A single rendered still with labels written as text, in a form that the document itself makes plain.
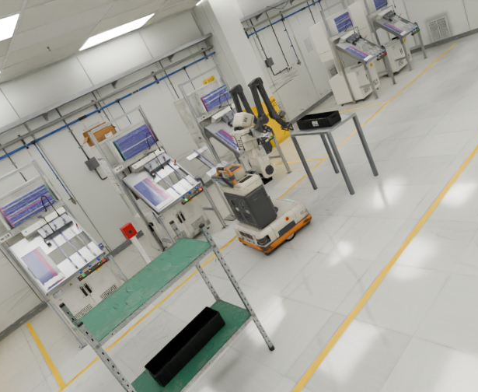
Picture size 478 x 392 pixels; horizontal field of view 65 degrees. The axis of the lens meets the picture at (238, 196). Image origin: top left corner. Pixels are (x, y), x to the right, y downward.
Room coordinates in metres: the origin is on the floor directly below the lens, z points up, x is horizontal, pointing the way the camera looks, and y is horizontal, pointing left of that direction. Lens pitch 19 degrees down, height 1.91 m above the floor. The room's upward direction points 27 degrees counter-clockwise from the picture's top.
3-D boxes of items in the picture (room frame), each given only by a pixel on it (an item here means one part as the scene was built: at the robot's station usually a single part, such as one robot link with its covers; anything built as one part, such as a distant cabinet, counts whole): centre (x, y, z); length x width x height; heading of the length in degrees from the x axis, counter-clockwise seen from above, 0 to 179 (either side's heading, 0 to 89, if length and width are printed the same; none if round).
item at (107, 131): (5.21, 1.13, 1.82); 0.68 x 0.30 x 0.20; 122
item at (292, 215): (3.84, -0.18, 0.16); 0.67 x 0.64 x 0.25; 111
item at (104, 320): (2.18, 0.77, 0.55); 0.91 x 0.46 x 1.10; 122
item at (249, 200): (3.81, -0.10, 0.59); 0.55 x 0.34 x 0.83; 21
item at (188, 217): (5.09, 0.99, 0.31); 0.70 x 0.65 x 0.62; 122
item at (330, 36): (7.75, -3.24, 0.95); 1.36 x 0.82 x 1.90; 32
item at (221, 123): (5.71, -0.35, 0.65); 1.01 x 0.73 x 1.29; 32
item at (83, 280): (4.17, 2.11, 0.66); 1.01 x 0.73 x 1.31; 32
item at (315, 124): (4.24, -1.21, 0.86); 0.57 x 0.17 x 0.11; 21
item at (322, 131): (4.25, -1.23, 0.40); 0.70 x 0.45 x 0.80; 21
